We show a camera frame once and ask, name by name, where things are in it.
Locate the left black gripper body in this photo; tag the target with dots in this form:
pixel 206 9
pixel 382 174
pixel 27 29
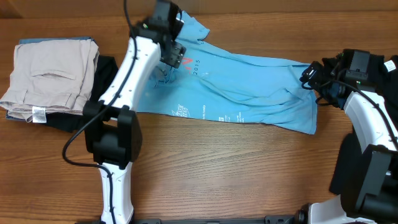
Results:
pixel 176 58

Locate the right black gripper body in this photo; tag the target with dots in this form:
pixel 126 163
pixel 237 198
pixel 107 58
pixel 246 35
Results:
pixel 311 74

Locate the light blue printed t-shirt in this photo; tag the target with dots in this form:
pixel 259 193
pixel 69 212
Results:
pixel 217 85

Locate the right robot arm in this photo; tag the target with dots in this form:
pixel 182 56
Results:
pixel 365 178

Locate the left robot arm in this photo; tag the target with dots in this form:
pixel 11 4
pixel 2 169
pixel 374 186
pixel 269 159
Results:
pixel 112 131

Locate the black t-shirt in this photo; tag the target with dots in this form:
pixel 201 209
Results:
pixel 382 80

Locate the folded black garment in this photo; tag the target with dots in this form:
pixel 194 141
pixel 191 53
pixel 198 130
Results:
pixel 105 73

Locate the folded beige trousers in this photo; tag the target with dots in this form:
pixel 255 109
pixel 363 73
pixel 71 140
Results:
pixel 53 77

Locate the folded blue denim garment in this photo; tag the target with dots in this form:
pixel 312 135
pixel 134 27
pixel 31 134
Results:
pixel 56 39

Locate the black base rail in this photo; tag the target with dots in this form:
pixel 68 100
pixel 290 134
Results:
pixel 268 219

